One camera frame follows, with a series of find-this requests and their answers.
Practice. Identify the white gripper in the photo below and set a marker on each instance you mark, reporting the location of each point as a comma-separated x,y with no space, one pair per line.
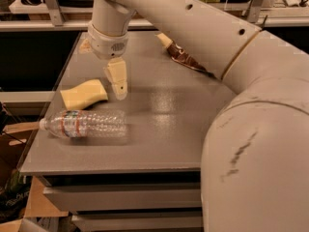
106,45

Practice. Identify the yellow sponge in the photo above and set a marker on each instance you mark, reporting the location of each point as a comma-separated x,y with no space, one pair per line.
84,95

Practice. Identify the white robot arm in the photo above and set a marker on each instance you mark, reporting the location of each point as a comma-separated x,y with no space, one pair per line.
255,160

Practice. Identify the clear plastic water bottle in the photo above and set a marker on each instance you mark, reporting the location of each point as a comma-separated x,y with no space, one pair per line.
85,123

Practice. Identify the brown snack chip bag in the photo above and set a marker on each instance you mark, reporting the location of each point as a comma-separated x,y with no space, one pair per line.
180,56

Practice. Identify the grey drawer cabinet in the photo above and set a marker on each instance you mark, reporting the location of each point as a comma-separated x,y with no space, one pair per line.
145,177

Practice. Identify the brown cardboard box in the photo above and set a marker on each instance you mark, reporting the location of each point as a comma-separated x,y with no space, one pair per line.
23,206

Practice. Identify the upper grey drawer front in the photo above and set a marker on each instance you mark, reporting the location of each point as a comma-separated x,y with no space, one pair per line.
124,197

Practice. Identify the grey drawer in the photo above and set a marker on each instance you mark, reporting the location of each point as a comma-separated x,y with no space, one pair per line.
124,197
189,221

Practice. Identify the lower grey drawer front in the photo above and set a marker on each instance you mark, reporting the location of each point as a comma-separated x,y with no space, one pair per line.
189,221

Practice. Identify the metal shelf rail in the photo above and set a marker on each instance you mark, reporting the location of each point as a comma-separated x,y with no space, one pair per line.
18,17

